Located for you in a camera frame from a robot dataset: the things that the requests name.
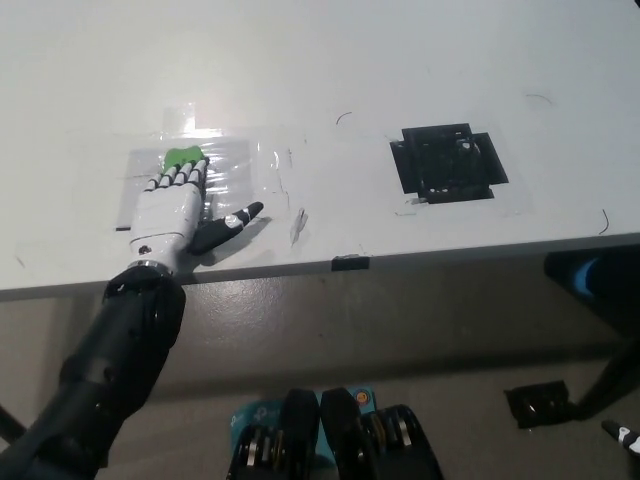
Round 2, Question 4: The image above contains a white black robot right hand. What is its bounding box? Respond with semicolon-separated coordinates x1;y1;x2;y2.
600;419;640;454

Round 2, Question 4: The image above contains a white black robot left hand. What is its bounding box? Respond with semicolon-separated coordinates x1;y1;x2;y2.
127;156;266;274

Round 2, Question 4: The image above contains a green whiteboard eraser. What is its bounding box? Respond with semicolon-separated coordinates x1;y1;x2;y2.
161;145;207;172

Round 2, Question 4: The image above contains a black floor tape patch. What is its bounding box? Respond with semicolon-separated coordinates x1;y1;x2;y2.
503;380;577;430

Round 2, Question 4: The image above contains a wide clear tape strip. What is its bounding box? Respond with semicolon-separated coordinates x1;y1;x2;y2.
161;101;197;134

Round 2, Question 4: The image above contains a small clear tape strip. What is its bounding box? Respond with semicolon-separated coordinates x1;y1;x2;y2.
289;206;309;247

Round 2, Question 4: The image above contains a black and blue object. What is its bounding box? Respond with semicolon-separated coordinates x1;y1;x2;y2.
543;249;640;324

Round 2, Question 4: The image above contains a short black tape piece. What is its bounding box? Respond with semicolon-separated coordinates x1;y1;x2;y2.
330;254;372;273

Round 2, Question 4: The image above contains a teal router box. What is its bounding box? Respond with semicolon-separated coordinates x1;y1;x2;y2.
229;387;377;457

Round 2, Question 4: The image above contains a black tape square marker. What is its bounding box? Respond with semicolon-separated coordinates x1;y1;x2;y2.
388;120;511;203

